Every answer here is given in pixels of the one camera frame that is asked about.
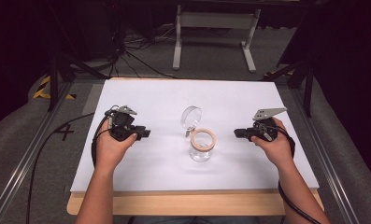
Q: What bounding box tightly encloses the white metal stand frame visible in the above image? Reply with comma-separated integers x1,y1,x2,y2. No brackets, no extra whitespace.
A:
172,4,263,75

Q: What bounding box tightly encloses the white table cover board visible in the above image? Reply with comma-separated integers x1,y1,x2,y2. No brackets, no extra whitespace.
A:
70,77,320,193

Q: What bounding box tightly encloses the black tripod stand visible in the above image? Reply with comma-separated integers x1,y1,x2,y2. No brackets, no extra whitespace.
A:
46,49,110,113
262,55,316,119

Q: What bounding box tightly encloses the clear glass jar hinged lid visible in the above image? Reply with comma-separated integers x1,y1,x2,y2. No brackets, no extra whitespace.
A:
180,105,218,163

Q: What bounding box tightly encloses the aluminium floor rail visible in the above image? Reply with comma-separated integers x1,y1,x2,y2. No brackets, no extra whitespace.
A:
0,79,76,224
288,83,362,224

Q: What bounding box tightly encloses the person's right hand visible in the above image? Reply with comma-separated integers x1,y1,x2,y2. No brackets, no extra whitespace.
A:
250,117,295,170

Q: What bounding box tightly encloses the yellow black floor tape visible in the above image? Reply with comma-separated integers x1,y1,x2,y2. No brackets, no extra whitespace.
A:
33,76,78,101

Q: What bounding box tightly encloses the person's left hand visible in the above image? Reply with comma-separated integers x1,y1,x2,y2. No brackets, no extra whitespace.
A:
93,119,138,172

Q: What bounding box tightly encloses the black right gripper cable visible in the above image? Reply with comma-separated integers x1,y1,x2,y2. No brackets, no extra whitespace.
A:
275,125,321,224

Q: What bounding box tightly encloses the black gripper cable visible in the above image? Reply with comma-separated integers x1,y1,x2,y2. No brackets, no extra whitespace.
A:
275,125,321,224
25,105,120,224

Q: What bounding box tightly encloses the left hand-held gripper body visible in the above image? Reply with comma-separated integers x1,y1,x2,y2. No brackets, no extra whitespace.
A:
105,105,141,143

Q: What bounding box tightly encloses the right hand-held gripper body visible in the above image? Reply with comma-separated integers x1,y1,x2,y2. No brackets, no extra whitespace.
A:
250,106,289,143

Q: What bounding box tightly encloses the bundle of black floor cables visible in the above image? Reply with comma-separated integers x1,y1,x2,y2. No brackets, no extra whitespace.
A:
105,21,181,80

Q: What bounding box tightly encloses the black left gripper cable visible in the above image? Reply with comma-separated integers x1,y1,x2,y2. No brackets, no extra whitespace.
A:
25,105,120,224

